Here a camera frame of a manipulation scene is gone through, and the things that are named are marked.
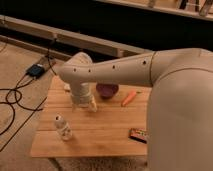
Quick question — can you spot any black power adapter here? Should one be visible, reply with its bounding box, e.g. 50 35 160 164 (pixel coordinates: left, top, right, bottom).
26 64 45 79

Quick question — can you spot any dark candy bar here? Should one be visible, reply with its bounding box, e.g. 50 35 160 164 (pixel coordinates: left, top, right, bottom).
129 128 147 143

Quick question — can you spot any white sponge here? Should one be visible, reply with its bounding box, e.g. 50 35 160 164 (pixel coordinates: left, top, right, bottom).
64 83 71 92

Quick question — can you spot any white ceramic cup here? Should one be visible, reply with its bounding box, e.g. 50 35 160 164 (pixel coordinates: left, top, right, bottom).
89 97 97 112

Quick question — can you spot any orange pepper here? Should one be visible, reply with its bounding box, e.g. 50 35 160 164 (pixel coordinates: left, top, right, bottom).
121 91 137 107

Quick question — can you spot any wooden table board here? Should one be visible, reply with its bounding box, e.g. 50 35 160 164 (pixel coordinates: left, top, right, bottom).
31 76 150 157

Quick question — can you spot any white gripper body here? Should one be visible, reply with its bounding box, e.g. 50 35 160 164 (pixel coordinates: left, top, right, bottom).
70 83 94 109

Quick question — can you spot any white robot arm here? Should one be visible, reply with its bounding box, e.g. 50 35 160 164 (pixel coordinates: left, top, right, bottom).
59 48 213 171

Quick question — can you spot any dark purple bowl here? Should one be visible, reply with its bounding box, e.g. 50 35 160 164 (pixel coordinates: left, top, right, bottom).
96 84 119 99

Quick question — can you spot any black floor cable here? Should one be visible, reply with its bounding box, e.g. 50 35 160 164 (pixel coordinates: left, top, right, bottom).
0 46 58 153

